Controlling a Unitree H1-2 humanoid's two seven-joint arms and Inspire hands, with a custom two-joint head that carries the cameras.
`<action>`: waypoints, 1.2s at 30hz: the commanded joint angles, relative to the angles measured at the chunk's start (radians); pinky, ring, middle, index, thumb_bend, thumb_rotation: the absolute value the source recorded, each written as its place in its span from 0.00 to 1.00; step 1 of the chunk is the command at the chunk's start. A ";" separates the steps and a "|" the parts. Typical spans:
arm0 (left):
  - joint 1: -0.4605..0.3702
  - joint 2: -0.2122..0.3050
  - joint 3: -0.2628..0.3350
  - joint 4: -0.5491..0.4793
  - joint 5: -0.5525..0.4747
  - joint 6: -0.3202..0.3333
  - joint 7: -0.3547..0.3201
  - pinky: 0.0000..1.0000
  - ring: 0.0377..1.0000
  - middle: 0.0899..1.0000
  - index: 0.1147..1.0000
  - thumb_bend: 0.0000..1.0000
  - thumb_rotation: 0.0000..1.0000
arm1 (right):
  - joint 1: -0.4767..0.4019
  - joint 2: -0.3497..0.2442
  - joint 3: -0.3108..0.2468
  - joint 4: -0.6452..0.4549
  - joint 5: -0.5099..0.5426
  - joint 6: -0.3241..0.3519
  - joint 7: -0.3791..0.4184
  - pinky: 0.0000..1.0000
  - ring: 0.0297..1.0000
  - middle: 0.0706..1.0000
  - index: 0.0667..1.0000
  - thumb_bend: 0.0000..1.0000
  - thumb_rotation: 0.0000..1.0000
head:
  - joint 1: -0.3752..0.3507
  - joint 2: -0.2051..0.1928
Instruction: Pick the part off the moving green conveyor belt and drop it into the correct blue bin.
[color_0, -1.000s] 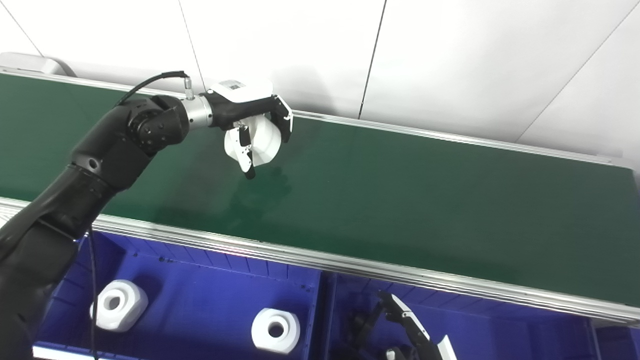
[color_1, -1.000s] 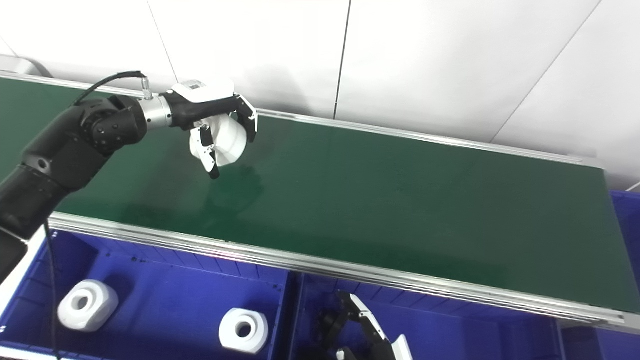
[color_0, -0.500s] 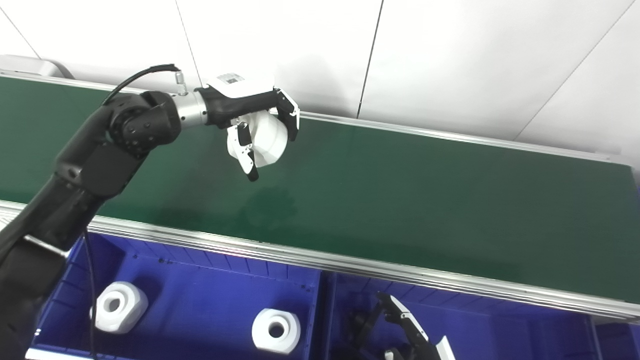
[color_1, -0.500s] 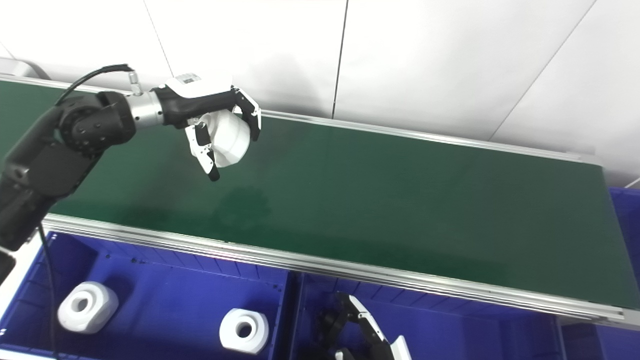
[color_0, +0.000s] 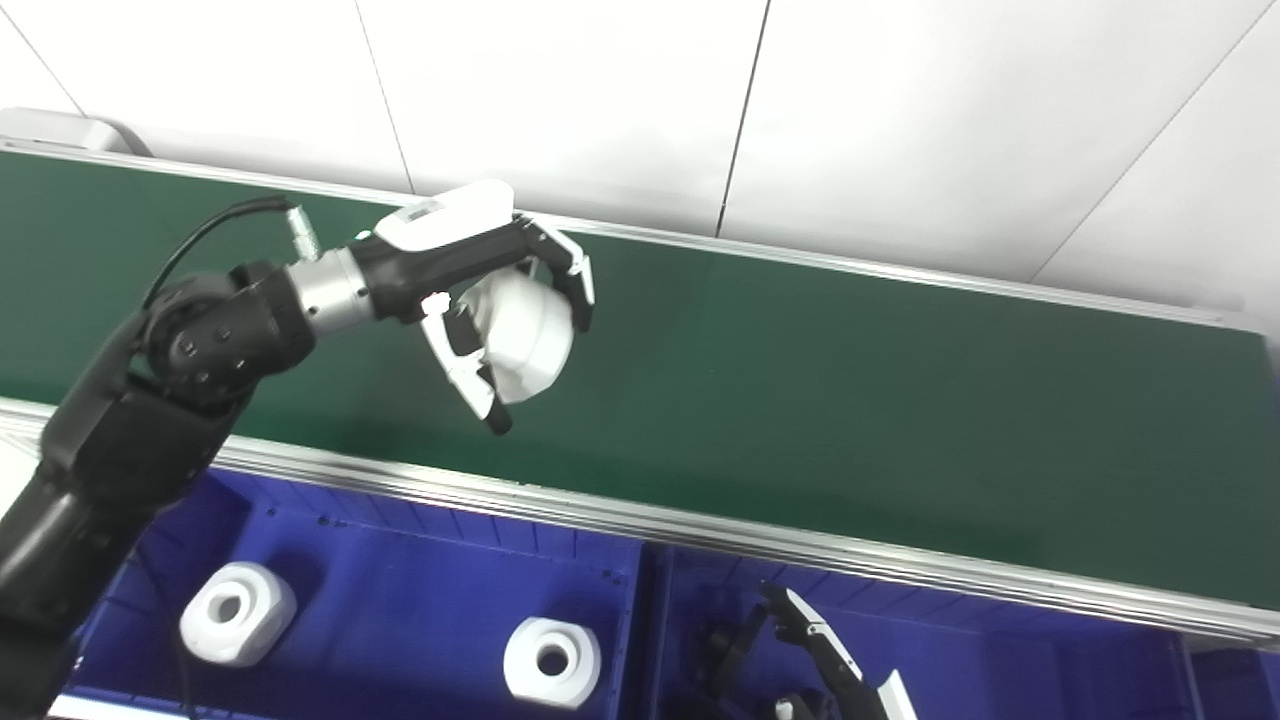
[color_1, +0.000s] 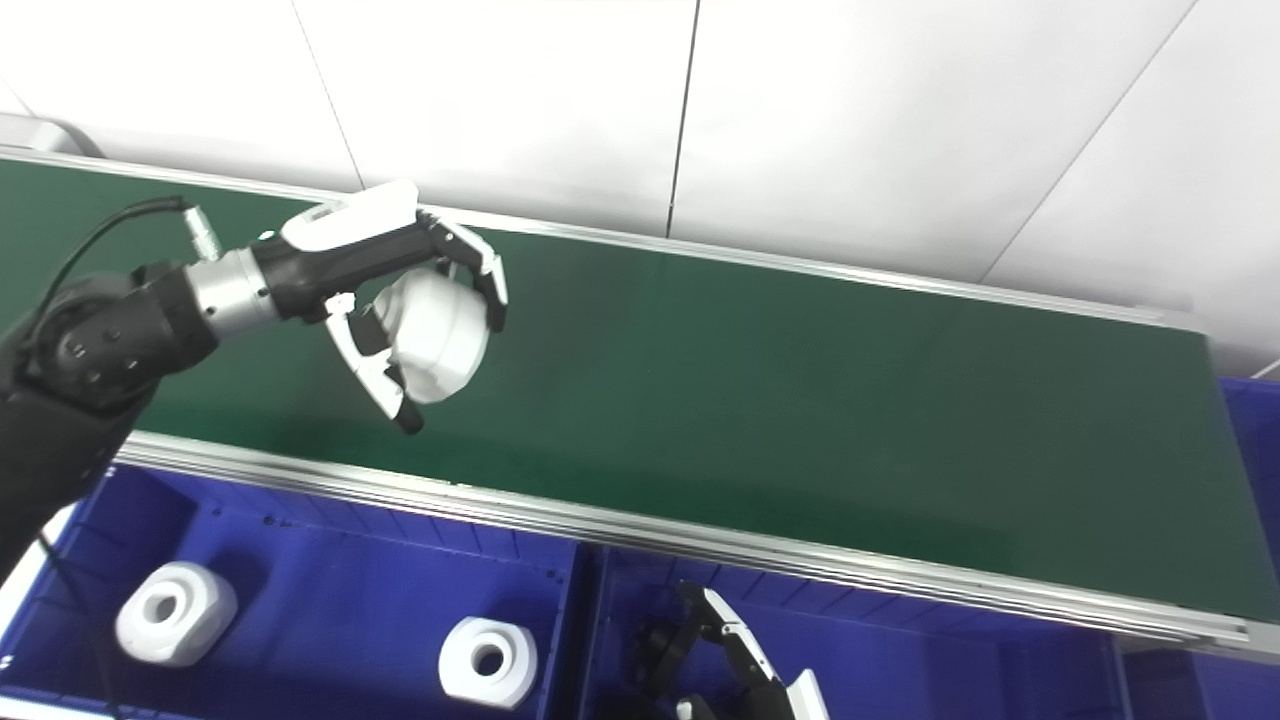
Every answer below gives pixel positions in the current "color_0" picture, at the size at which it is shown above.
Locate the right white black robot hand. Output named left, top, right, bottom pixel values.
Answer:
left=758, top=582, right=920, bottom=720

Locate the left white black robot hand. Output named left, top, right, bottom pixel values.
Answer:
left=348, top=178, right=597, bottom=437

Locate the white ring part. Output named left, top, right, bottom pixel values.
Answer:
left=179, top=561, right=299, bottom=669
left=464, top=264, right=577, bottom=407
left=502, top=616, right=604, bottom=712

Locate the black flanged part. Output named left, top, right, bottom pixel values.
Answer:
left=698, top=603, right=773, bottom=703

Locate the blue bin with black parts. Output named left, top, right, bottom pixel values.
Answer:
left=638, top=540, right=1198, bottom=720

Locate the green conveyor belt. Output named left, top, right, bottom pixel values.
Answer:
left=0, top=150, right=1280, bottom=613
left=0, top=135, right=1280, bottom=653

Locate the blue bin with white parts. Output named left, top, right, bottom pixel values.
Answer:
left=58, top=465, right=647, bottom=720

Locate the empty blue bin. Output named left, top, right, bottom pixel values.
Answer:
left=1180, top=635, right=1280, bottom=720

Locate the grey conveyor motor housing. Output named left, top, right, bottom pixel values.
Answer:
left=0, top=107, right=153, bottom=161

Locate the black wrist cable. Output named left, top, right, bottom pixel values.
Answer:
left=140, top=196, right=323, bottom=313

